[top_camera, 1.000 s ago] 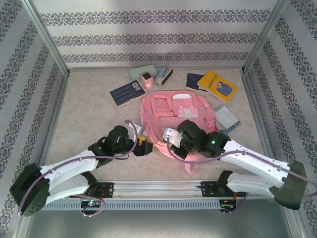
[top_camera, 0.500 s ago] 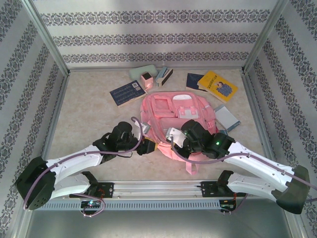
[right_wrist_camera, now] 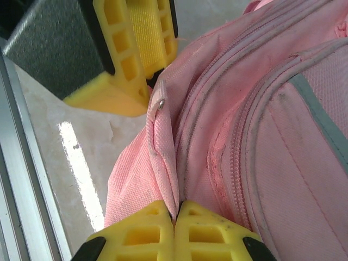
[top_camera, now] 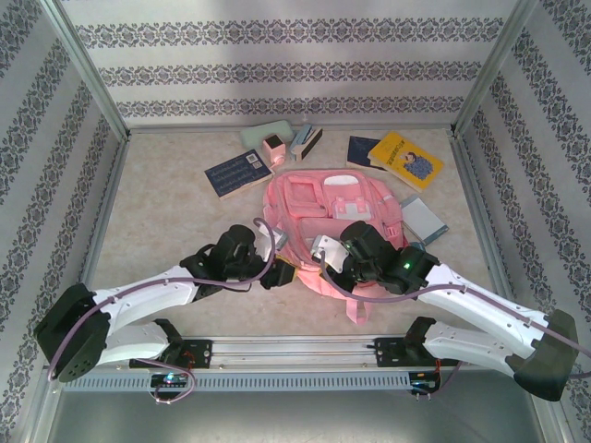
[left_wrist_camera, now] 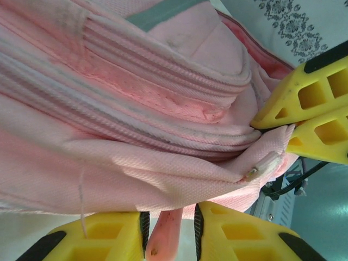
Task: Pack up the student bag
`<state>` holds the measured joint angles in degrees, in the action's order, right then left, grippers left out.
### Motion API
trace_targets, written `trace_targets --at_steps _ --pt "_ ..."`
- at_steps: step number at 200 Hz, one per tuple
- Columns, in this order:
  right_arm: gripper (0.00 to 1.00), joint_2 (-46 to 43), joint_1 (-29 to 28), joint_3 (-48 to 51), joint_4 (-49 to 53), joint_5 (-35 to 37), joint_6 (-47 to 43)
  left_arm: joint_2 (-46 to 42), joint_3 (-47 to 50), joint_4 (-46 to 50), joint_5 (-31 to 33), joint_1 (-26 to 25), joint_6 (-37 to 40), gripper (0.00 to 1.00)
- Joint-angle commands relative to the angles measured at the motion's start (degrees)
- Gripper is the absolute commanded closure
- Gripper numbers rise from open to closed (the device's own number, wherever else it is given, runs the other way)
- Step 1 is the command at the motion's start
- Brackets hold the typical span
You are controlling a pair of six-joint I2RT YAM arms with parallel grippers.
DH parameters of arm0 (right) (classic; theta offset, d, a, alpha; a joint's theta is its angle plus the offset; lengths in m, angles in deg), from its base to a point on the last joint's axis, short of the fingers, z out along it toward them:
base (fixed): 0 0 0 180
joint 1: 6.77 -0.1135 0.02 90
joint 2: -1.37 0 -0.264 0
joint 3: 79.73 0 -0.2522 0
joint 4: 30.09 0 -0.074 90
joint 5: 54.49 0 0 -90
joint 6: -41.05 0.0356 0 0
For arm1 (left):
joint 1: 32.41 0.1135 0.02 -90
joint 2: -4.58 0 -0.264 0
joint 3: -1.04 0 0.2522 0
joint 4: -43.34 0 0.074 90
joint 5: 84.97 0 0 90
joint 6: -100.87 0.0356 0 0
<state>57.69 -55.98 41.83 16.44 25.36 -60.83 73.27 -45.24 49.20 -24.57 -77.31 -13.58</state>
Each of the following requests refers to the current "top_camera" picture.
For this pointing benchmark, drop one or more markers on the aluminium frame cross bar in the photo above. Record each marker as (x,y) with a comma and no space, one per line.
(208,129)

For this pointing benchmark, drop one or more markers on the grey metal sheet panel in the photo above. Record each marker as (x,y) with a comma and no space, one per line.
(295,420)

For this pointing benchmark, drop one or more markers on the aluminium frame post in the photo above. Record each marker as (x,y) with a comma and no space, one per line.
(491,69)
(90,69)

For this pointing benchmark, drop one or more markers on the pale green pencil case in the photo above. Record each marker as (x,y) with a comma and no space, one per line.
(263,131)

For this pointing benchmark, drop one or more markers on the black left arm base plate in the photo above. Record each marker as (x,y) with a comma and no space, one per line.
(203,353)

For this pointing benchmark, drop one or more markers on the aluminium mounting rail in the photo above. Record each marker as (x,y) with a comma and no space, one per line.
(295,353)

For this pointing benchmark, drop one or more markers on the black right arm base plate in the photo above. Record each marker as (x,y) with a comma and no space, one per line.
(388,353)

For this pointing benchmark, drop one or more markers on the pink student backpack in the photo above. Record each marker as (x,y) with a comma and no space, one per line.
(323,217)

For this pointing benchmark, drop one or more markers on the dark navy floral book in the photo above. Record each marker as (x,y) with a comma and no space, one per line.
(360,150)

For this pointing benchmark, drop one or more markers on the pink cube sharpener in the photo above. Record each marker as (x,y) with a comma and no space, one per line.
(273,147)

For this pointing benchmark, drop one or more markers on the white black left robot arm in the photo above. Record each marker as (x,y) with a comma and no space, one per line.
(152,297)

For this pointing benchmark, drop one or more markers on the aluminium frame side bar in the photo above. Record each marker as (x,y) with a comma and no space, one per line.
(99,231)
(489,231)

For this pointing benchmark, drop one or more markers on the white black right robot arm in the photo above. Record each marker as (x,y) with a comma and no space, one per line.
(485,304)

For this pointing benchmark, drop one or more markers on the yellow book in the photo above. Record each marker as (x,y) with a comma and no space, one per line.
(406,161)

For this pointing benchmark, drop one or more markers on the blue book with white text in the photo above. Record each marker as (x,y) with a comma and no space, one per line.
(237,175)

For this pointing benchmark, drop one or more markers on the light grey notebook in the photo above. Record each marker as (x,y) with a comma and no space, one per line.
(422,219)

